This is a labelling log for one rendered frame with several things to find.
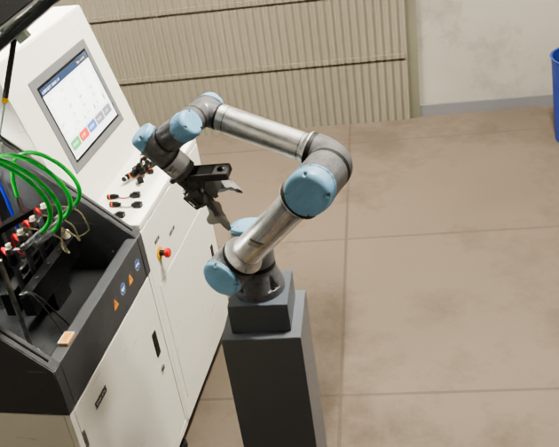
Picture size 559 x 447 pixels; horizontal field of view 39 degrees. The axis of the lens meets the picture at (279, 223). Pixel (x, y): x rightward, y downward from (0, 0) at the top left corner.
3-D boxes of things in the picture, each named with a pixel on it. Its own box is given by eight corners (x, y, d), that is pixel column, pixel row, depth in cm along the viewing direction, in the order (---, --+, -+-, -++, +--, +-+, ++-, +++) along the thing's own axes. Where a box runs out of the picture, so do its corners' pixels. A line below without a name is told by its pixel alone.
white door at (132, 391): (130, 567, 253) (75, 411, 219) (123, 566, 254) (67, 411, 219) (187, 419, 307) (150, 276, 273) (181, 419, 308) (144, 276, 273)
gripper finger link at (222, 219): (218, 236, 219) (204, 206, 220) (232, 228, 216) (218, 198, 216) (211, 239, 217) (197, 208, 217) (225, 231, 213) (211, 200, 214)
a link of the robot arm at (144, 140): (144, 135, 201) (125, 148, 207) (176, 161, 206) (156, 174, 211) (154, 115, 206) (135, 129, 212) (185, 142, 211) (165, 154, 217)
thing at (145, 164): (148, 186, 290) (145, 173, 287) (121, 186, 292) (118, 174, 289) (167, 158, 309) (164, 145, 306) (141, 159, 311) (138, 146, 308)
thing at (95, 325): (75, 405, 220) (59, 362, 212) (61, 405, 221) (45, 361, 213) (147, 278, 272) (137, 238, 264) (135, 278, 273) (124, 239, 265)
